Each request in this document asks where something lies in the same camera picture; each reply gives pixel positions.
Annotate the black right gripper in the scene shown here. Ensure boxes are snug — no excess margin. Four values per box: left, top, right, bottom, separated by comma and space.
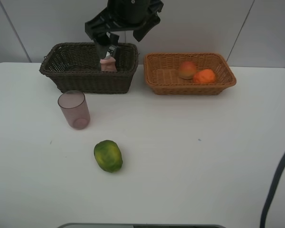
85, 0, 164, 59

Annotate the pink bottle white cap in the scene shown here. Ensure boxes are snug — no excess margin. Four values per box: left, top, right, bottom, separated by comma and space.
100, 52, 117, 72

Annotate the dark brown wicker basket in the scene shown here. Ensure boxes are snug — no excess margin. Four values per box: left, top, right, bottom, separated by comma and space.
39, 43, 139, 94

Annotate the green mango fruit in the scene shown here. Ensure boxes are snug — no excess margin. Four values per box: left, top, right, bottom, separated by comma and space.
94, 140, 123, 173

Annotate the light orange wicker basket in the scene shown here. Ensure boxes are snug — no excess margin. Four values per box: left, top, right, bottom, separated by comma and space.
143, 53, 237, 95

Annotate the orange tangerine fruit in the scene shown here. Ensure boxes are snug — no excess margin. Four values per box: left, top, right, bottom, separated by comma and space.
193, 69, 216, 84

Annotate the red yellow peach fruit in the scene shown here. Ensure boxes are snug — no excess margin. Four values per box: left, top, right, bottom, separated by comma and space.
178, 61, 198, 80

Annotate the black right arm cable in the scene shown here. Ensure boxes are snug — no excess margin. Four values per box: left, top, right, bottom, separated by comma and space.
260, 137, 285, 228

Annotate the translucent pink plastic cup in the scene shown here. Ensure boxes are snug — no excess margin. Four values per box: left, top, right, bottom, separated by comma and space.
57, 90, 90, 130

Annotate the dark green rectangular bottle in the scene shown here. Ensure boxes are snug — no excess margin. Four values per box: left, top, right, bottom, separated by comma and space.
107, 33, 119, 58

